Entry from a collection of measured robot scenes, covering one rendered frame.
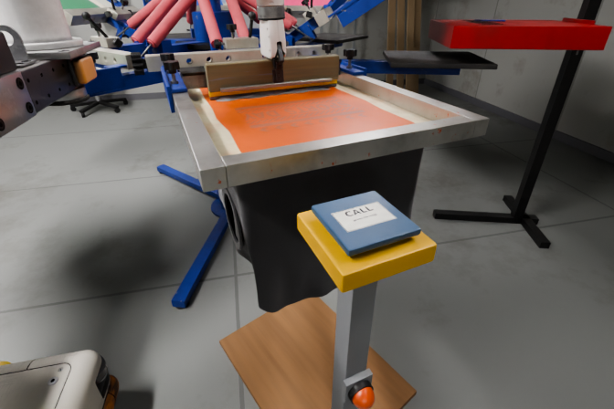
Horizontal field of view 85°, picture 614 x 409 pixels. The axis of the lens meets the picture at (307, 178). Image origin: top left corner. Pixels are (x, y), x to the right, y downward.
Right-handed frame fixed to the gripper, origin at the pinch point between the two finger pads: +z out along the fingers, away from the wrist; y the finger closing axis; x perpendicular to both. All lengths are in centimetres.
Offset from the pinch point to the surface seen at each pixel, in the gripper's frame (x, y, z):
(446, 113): 25, 44, 3
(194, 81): -23.1, -5.2, 0.2
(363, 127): 7.3, 37.4, 5.2
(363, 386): -14, 74, 32
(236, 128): -18.9, 26.2, 4.4
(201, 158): -29, 48, 0
